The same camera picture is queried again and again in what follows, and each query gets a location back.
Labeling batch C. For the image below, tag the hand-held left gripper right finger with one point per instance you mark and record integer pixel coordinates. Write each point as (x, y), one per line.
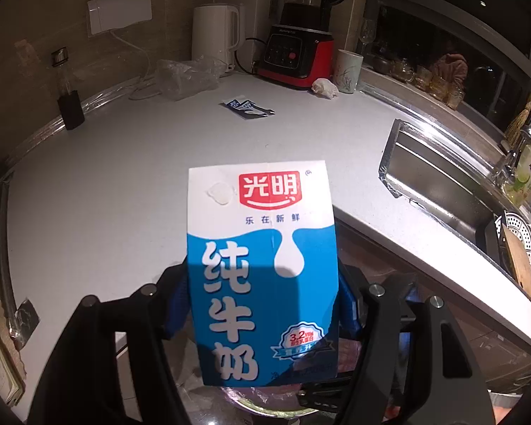
(349, 305)

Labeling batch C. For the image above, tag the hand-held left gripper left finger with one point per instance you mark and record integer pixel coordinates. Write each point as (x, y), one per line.
(177, 305)

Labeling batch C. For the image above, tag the blue and white milk carton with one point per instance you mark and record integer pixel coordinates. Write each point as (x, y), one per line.
(261, 274)

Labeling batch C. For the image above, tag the crumpled foil tape piece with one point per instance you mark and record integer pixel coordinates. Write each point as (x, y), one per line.
(24, 318)

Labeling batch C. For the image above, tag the stainless steel sink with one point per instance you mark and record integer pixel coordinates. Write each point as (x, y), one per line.
(451, 190)

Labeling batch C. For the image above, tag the wooden cutting board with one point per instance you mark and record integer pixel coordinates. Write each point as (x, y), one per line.
(520, 265)

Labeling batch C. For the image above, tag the round metal steamer rack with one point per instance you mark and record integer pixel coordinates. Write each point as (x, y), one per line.
(515, 230)

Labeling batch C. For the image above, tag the beige paper pad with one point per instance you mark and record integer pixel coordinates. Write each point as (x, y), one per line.
(0, 349)

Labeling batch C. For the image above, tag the torn blue white wrapper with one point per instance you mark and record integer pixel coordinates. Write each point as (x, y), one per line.
(245, 107)

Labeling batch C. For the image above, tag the crumpled white tissue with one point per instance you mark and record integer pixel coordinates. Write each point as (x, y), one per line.
(325, 87)

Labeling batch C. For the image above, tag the green dish soap bottle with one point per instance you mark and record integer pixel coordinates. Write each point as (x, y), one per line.
(529, 170)

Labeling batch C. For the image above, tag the clear plastic bag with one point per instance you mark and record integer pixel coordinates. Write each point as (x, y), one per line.
(186, 77)

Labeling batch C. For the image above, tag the chrome sink faucet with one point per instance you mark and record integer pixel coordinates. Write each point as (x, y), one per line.
(520, 146)

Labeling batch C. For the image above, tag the pale ceramic cup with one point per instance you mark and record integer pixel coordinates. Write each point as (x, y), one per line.
(349, 71)

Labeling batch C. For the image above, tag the dark glass bottle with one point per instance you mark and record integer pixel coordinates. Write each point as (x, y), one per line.
(68, 97)

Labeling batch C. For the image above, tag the amber glass cup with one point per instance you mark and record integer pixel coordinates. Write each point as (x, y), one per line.
(422, 78)
(438, 85)
(455, 95)

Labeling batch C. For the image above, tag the glass teapot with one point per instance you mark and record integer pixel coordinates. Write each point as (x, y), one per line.
(402, 70)

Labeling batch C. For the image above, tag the dark teapot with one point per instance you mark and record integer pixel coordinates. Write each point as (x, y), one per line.
(382, 64)

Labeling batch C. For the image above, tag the straw dish brush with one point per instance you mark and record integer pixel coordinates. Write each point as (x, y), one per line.
(520, 119)

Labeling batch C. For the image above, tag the red and black blender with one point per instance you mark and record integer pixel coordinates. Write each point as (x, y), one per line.
(298, 44)

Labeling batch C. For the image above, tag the white electric kettle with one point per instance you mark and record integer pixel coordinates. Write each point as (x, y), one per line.
(214, 35)

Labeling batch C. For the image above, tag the wine glass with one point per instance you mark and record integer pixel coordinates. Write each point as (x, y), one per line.
(367, 31)

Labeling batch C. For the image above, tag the white wall socket plate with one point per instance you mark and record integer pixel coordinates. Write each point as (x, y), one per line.
(119, 9)

